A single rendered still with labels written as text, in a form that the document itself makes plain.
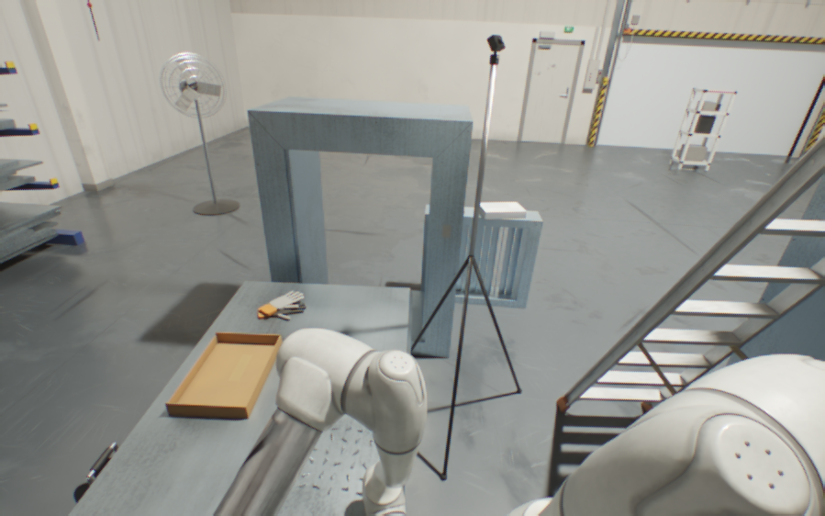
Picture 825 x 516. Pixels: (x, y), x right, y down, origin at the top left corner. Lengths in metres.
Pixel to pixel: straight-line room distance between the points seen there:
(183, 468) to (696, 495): 1.50
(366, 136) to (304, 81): 8.32
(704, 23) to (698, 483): 10.95
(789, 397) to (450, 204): 2.00
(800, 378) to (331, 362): 0.64
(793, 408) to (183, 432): 1.66
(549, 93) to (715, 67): 3.53
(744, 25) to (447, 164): 9.79
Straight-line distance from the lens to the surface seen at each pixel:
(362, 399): 0.76
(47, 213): 5.22
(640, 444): 0.38
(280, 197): 2.50
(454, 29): 9.98
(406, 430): 0.78
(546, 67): 10.19
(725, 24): 11.38
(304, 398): 0.81
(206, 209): 5.60
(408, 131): 2.23
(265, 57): 10.81
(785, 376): 0.50
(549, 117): 10.33
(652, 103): 11.17
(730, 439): 0.36
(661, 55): 11.09
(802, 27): 12.18
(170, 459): 1.71
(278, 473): 0.83
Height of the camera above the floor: 1.90
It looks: 27 degrees down
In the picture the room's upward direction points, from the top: 2 degrees clockwise
